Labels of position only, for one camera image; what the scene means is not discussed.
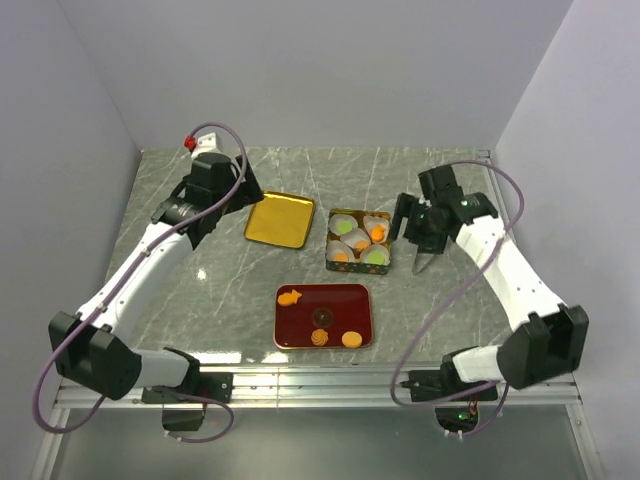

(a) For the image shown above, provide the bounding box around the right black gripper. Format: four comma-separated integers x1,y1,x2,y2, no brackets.
386,192,449,255

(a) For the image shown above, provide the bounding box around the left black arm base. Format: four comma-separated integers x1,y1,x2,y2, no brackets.
141,372,235,435

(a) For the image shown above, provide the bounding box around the round orange cookie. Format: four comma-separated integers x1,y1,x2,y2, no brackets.
341,331,363,348
333,252,349,262

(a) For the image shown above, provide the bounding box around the aluminium front rail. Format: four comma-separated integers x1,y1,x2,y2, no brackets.
54,364,582,409

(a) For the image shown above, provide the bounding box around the white paper cup liner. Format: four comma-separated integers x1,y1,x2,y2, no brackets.
363,215,389,244
326,240,355,263
360,244,390,266
329,213,358,236
340,228,371,251

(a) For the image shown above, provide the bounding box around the green round cookie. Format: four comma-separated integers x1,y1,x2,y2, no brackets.
365,250,388,265
336,220,353,235

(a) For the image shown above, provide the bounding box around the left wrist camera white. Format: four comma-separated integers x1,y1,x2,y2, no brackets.
184,133,222,159

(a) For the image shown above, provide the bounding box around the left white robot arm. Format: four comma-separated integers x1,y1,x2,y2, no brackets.
49,151,263,402

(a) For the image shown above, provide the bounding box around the orange fish cookie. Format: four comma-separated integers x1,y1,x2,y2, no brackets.
370,224,386,243
277,289,302,307

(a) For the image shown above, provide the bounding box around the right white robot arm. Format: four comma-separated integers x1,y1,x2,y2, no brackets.
389,164,589,403

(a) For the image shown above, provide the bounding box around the green cookie tin box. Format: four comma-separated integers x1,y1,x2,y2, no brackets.
325,208,391,275

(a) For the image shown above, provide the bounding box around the red lacquer tray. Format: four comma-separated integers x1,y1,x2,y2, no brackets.
273,283,374,350

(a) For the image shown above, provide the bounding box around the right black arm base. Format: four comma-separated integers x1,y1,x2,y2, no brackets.
407,367,500,435

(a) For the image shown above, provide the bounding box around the gold tin lid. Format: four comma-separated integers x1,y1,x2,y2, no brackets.
244,190,315,249

